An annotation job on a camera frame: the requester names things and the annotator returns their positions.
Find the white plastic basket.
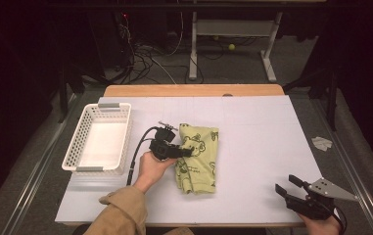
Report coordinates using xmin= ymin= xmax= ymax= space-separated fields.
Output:
xmin=61 ymin=102 xmax=132 ymax=173

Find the person's tan trouser leg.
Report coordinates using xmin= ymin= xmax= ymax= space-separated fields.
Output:
xmin=165 ymin=227 xmax=195 ymax=235

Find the person's left hand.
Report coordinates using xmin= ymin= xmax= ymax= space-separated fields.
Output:
xmin=132 ymin=151 xmax=177 ymax=194

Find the white board sheet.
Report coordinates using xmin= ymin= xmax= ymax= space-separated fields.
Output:
xmin=55 ymin=95 xmax=342 ymax=226

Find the metal floor rail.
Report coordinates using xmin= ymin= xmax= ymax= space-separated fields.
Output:
xmin=310 ymin=97 xmax=373 ymax=235
xmin=0 ymin=94 xmax=77 ymax=235

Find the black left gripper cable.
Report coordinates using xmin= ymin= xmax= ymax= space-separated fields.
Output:
xmin=126 ymin=126 xmax=161 ymax=186

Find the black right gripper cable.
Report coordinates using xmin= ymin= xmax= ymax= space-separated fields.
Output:
xmin=332 ymin=204 xmax=349 ymax=234

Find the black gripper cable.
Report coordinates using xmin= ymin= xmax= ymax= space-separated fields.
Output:
xmin=126 ymin=126 xmax=161 ymax=186
xmin=332 ymin=204 xmax=349 ymax=234

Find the tangle of floor cables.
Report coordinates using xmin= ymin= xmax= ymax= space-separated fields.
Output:
xmin=114 ymin=13 xmax=205 ymax=85

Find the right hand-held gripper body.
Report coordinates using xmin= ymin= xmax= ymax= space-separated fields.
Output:
xmin=286 ymin=177 xmax=359 ymax=221

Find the black stand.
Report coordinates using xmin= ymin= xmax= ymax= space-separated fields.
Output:
xmin=283 ymin=65 xmax=340 ymax=132
xmin=58 ymin=65 xmax=85 ymax=124

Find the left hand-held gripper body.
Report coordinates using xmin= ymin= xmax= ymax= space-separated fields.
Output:
xmin=148 ymin=120 xmax=178 ymax=162

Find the person's right hand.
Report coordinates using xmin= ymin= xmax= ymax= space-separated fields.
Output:
xmin=300 ymin=213 xmax=342 ymax=235

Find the green printed baby romper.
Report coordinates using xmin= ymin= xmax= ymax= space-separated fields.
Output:
xmin=173 ymin=122 xmax=220 ymax=196

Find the white desk frame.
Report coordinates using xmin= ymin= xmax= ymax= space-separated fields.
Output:
xmin=188 ymin=11 xmax=284 ymax=82

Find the crumpled white paper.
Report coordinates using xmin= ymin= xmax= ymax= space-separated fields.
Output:
xmin=310 ymin=136 xmax=334 ymax=152

